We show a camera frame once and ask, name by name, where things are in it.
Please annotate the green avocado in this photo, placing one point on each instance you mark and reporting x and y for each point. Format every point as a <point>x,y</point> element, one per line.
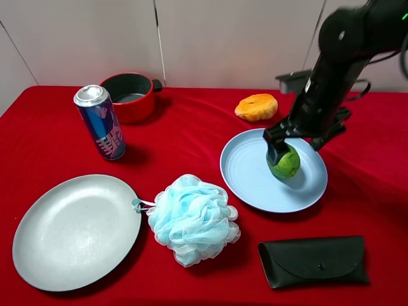
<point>288,165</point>

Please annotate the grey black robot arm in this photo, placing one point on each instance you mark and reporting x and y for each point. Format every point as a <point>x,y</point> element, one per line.
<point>349,39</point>

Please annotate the black glasses case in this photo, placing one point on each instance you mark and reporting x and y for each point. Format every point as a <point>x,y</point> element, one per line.
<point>313,260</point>

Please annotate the red tablecloth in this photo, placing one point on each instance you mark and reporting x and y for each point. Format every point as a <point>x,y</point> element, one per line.
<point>45,142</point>

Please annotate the red cooking pot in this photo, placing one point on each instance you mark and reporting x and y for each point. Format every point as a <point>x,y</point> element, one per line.
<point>132,95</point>

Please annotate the blue drink can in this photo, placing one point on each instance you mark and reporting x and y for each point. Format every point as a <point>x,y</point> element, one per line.
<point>96,110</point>

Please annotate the light blue bath loofah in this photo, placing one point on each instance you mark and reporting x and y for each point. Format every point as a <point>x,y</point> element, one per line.
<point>192,218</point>

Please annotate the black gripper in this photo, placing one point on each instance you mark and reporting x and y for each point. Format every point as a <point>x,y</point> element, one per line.
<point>315,108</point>

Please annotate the light blue plastic plate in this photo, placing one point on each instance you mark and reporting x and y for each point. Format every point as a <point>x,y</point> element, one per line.
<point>246,173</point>

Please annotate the orange bread roll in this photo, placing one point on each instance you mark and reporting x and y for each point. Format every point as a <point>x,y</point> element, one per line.
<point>257,107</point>

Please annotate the grey round plate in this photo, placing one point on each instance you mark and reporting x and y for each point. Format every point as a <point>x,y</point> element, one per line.
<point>76,233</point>

